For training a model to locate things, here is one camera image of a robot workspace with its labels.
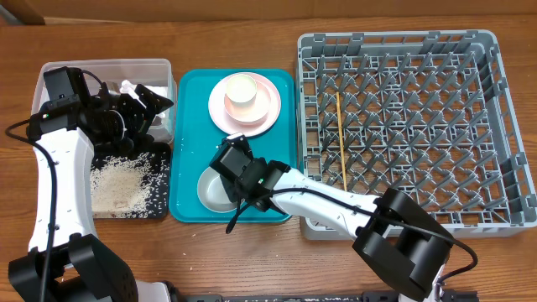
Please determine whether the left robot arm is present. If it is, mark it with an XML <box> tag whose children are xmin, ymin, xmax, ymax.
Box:
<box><xmin>8</xmin><ymin>84</ymin><xmax>180</xmax><ymax>301</ymax></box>

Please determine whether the white napkin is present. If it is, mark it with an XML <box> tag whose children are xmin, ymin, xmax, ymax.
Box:
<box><xmin>120</xmin><ymin>80</ymin><xmax>168</xmax><ymax>100</ymax></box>

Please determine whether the wooden chopstick diagonal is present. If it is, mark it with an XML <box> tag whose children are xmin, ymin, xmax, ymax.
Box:
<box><xmin>336</xmin><ymin>92</ymin><xmax>347</xmax><ymax>191</ymax></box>

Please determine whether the white bowl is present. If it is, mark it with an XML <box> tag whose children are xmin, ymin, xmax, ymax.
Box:
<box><xmin>197</xmin><ymin>167</ymin><xmax>237</xmax><ymax>213</ymax></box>

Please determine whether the pink small bowl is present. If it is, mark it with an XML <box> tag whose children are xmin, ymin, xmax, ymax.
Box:
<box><xmin>224</xmin><ymin>81</ymin><xmax>272</xmax><ymax>125</ymax></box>

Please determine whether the cream paper cup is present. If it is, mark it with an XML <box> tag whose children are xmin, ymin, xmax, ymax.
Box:
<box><xmin>226</xmin><ymin>73</ymin><xmax>258</xmax><ymax>107</ymax></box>

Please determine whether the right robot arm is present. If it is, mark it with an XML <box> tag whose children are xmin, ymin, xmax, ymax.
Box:
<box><xmin>210</xmin><ymin>158</ymin><xmax>453</xmax><ymax>301</ymax></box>

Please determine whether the pink plate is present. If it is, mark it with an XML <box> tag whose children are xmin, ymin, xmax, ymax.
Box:
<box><xmin>208</xmin><ymin>72</ymin><xmax>281</xmax><ymax>137</ymax></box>

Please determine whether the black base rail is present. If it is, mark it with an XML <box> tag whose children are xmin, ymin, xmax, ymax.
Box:
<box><xmin>180</xmin><ymin>289</ymin><xmax>479</xmax><ymax>302</ymax></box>

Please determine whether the grey dishwasher rack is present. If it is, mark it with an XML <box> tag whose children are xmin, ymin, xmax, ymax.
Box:
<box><xmin>296</xmin><ymin>29</ymin><xmax>536</xmax><ymax>237</ymax></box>

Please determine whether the pile of rice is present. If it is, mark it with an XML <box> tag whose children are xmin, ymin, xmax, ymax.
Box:
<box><xmin>90</xmin><ymin>151</ymin><xmax>171</xmax><ymax>219</ymax></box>

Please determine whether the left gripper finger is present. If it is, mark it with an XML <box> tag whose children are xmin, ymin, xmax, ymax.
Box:
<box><xmin>134</xmin><ymin>84</ymin><xmax>174</xmax><ymax>117</ymax></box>
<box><xmin>133</xmin><ymin>112</ymin><xmax>156</xmax><ymax>138</ymax></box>

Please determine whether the clear plastic bin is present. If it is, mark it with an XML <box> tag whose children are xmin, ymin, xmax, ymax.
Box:
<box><xmin>31</xmin><ymin>59</ymin><xmax>177</xmax><ymax>144</ymax></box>

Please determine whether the black plastic tray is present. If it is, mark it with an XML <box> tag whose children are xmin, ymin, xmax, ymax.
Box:
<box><xmin>90</xmin><ymin>142</ymin><xmax>173</xmax><ymax>221</ymax></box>

